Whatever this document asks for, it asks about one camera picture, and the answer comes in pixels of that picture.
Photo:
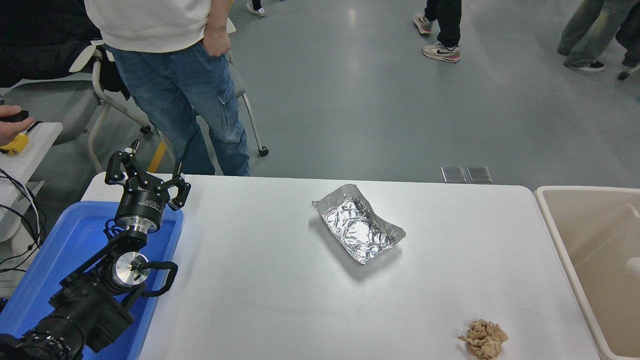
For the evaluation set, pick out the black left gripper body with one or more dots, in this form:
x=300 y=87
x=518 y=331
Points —
x=142 y=206

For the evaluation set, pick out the dark handheld device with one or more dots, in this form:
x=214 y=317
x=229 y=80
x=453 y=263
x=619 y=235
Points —
x=17 y=116

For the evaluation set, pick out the crumpled tan paper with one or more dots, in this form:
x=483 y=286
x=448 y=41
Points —
x=484 y=340

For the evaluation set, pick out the person's hand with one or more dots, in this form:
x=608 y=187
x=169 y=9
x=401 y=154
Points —
x=10 y=130

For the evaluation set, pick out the standing person's left hand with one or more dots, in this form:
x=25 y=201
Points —
x=217 y=41

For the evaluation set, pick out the white wheeled chair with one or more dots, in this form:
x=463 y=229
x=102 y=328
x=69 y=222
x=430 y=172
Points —
x=100 y=107

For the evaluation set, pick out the white side table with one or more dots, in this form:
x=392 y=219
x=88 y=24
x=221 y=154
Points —
x=40 y=150

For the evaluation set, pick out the blue plastic tray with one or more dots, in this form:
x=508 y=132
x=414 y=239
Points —
x=70 y=240

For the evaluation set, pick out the person standing at table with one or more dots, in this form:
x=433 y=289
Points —
x=175 y=90

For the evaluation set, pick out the yellow tape measure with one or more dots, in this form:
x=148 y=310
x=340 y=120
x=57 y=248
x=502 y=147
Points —
x=15 y=146

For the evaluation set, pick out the black jacket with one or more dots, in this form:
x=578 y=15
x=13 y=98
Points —
x=35 y=35

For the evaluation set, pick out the crumpled silver foil tray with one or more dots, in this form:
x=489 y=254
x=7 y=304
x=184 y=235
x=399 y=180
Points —
x=357 y=225

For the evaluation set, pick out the person in white sneakers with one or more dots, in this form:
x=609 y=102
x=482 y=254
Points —
x=256 y=9

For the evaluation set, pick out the silver floor plate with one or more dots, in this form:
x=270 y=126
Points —
x=479 y=174
x=453 y=174

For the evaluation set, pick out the person in pink-soled sneakers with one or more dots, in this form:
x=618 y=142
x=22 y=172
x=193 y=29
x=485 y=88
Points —
x=447 y=25

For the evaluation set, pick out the large pale bin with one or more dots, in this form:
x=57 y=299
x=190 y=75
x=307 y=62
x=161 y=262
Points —
x=590 y=235

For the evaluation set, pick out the person in olive trousers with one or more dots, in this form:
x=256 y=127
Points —
x=590 y=35

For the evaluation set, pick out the chair leg with caster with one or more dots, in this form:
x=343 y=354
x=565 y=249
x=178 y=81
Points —
x=627 y=74

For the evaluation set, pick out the person in dark trousers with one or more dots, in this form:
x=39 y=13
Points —
x=631 y=40

